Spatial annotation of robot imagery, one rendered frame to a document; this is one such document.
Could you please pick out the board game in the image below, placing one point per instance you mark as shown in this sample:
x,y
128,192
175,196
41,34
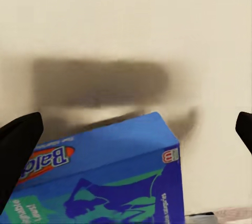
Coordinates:
x,y
125,173

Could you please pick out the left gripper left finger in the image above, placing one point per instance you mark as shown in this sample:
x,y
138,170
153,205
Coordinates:
x,y
18,139

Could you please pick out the bed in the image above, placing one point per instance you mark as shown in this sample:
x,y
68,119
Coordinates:
x,y
87,64

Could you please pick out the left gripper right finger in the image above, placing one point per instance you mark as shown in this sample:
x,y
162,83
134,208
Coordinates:
x,y
243,128

